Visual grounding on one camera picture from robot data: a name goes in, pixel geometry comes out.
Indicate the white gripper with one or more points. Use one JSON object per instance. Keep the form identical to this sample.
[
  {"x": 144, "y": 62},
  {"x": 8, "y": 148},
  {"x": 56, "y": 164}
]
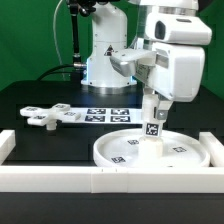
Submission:
[{"x": 176, "y": 75}]

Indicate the white round table top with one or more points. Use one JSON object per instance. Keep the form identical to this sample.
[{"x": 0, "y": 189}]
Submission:
[{"x": 130, "y": 148}]

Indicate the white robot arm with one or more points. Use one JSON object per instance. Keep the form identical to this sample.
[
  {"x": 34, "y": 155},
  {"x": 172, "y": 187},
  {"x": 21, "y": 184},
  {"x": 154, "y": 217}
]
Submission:
[{"x": 113, "y": 63}]

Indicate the white sheet with markers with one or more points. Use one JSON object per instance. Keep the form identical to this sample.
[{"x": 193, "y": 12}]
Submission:
[{"x": 108, "y": 115}]

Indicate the white right fence bar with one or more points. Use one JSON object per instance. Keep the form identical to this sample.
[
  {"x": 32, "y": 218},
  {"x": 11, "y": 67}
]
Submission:
[{"x": 214, "y": 147}]

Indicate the white fence bar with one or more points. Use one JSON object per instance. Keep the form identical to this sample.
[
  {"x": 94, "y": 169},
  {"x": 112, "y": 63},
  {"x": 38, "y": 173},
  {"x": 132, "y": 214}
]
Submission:
[
  {"x": 214, "y": 147},
  {"x": 7, "y": 143},
  {"x": 110, "y": 180}
]

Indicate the black table platform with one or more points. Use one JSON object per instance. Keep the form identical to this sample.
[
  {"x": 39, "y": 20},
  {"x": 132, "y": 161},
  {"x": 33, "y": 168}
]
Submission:
[{"x": 71, "y": 144}]

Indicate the white cross-shaped table base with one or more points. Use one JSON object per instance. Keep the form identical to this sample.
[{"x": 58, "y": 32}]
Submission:
[{"x": 48, "y": 117}]

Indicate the white left fence bar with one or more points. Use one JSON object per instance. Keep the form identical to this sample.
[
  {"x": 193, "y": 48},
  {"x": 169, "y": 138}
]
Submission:
[{"x": 7, "y": 143}]

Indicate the white front fence bar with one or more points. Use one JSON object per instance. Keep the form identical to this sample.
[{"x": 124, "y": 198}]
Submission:
[{"x": 110, "y": 180}]

